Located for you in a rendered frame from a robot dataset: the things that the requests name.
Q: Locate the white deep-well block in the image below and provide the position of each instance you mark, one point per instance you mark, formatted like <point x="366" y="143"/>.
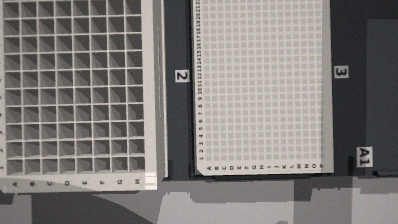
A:
<point x="144" y="84"/>

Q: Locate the dark grey plate carrier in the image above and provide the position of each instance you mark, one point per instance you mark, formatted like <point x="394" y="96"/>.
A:
<point x="364" y="62"/>

